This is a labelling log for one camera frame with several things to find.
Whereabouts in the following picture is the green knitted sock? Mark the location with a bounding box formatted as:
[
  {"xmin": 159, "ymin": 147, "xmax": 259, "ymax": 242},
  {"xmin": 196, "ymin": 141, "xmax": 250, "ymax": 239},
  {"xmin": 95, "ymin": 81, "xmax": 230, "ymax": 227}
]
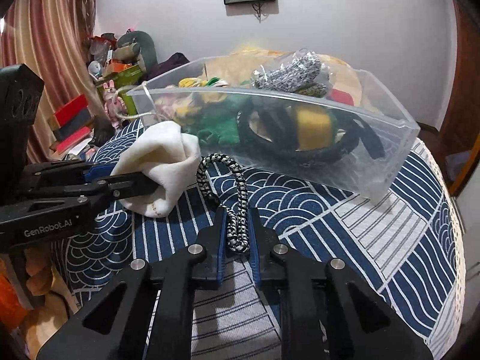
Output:
[{"xmin": 176, "ymin": 92, "xmax": 251, "ymax": 147}]

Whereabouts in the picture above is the yellow foam ball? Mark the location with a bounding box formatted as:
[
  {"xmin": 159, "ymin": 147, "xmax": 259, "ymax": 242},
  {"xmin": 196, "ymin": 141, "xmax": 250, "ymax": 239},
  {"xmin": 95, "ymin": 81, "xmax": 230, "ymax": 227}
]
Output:
[{"xmin": 178, "ymin": 77, "xmax": 208, "ymax": 88}]

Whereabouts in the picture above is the black white braided rope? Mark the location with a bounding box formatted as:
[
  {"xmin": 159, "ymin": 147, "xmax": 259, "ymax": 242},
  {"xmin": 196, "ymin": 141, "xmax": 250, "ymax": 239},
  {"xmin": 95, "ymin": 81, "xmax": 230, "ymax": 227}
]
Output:
[{"xmin": 195, "ymin": 152, "xmax": 251, "ymax": 254}]

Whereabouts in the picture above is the red box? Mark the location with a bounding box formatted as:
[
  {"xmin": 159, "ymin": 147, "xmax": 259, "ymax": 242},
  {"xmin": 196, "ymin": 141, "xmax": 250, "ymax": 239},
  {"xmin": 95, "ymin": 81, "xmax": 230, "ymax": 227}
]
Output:
[{"xmin": 47, "ymin": 94, "xmax": 88, "ymax": 131}]

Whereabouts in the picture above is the pink rabbit figure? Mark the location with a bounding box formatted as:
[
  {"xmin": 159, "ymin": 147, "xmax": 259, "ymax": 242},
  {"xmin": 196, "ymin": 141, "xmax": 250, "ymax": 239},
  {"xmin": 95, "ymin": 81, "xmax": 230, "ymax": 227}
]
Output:
[{"xmin": 103, "ymin": 80, "xmax": 125, "ymax": 123}]

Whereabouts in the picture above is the blue patterned bed cloth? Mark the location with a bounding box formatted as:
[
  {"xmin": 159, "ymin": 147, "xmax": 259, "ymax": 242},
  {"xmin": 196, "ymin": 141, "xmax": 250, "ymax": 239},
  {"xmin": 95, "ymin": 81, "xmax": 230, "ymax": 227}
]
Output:
[{"xmin": 53, "ymin": 140, "xmax": 465, "ymax": 359}]

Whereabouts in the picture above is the clear plastic storage box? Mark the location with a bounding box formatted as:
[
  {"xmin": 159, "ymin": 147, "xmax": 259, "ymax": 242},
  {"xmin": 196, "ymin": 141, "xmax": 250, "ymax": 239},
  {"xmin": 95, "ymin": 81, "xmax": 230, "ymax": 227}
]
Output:
[{"xmin": 129, "ymin": 49, "xmax": 420, "ymax": 199}]

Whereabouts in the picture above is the dark purple clothing pile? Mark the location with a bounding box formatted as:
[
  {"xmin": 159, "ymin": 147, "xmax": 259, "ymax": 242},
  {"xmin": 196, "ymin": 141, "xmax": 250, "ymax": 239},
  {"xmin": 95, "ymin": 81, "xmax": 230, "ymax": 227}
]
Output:
[{"xmin": 145, "ymin": 53, "xmax": 190, "ymax": 80}]

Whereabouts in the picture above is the yellow green sponge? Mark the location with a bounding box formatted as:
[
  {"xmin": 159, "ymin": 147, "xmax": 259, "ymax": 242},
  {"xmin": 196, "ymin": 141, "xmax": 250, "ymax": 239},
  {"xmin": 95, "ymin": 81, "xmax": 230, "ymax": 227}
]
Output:
[{"xmin": 294, "ymin": 104, "xmax": 334, "ymax": 151}]

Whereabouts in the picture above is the green storage box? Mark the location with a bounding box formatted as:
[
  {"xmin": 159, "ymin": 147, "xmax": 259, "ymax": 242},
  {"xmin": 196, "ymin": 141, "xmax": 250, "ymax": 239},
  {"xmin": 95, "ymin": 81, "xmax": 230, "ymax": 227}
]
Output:
[{"xmin": 95, "ymin": 65, "xmax": 144, "ymax": 96}]

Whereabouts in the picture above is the black and white fabric mask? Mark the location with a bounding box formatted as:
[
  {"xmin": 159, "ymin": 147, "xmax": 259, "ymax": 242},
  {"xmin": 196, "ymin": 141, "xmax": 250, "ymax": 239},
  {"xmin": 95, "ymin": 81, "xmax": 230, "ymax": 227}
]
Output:
[{"xmin": 236, "ymin": 102, "xmax": 385, "ymax": 167}]

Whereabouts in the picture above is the colourful floral fabric piece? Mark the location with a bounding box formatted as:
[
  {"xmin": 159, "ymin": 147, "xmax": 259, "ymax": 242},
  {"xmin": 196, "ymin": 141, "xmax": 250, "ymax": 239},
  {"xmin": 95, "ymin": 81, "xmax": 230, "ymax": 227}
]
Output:
[{"xmin": 154, "ymin": 94, "xmax": 202, "ymax": 125}]

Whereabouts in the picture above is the striped brown curtain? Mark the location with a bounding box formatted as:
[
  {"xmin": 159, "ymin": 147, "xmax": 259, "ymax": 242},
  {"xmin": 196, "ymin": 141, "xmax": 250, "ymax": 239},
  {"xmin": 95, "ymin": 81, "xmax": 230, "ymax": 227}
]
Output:
[{"xmin": 1, "ymin": 0, "xmax": 103, "ymax": 163}]

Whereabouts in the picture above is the grey plush toy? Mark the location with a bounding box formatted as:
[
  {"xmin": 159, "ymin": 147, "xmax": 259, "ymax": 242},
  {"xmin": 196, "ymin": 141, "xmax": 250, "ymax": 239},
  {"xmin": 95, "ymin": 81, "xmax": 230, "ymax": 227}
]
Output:
[{"xmin": 112, "ymin": 31, "xmax": 158, "ymax": 72}]

